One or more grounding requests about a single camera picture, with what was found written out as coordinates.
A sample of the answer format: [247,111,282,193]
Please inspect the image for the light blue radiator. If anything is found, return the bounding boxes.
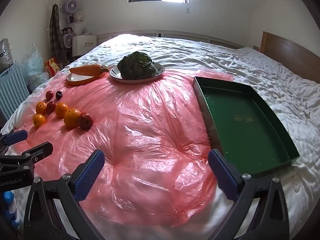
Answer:
[0,61,30,117]

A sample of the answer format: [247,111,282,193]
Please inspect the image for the wooden headboard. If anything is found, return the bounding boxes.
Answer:
[260,31,320,84]

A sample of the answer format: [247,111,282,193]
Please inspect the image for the green tray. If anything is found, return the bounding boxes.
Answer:
[192,76,300,179]

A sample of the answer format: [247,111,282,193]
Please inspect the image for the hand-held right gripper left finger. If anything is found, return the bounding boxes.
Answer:
[24,149,105,240]

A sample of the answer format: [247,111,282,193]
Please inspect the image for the orange plate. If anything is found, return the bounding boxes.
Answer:
[66,66,110,86]

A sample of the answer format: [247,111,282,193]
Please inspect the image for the orange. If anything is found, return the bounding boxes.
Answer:
[55,102,69,118]
[35,102,48,115]
[33,114,46,128]
[63,108,82,128]

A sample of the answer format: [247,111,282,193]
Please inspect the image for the white fan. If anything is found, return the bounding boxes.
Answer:
[61,33,73,49]

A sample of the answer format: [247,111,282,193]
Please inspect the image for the grey printed bag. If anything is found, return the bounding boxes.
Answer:
[0,39,14,73]

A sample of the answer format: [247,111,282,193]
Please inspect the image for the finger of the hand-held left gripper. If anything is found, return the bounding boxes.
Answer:
[0,129,28,147]
[0,142,54,172]

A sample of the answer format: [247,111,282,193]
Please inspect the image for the carrot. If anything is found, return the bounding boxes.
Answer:
[69,64,108,76]

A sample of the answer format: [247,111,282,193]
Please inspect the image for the white paper bag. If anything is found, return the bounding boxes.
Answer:
[72,34,97,55]

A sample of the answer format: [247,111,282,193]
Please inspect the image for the yellow red food bag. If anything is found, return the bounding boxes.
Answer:
[44,57,60,77]

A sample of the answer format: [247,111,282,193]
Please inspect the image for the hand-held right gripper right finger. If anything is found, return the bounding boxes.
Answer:
[208,149,294,240]

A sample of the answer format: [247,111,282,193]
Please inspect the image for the purple fan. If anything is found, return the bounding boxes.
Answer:
[62,0,77,14]

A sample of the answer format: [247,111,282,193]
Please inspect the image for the dark green leafy vegetable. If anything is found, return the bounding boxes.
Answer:
[117,51,157,80]

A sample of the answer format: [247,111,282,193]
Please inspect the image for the light blue plastic bag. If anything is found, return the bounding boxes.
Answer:
[22,44,44,80]

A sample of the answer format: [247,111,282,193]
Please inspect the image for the white plate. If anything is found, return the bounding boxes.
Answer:
[109,63,165,84]

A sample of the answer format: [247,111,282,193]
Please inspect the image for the pink plastic sheet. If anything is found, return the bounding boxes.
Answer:
[25,66,234,227]

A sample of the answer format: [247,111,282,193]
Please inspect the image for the large red apple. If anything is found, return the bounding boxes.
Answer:
[77,112,94,130]

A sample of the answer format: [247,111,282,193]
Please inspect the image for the plaid scarf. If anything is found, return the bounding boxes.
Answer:
[49,4,64,55]

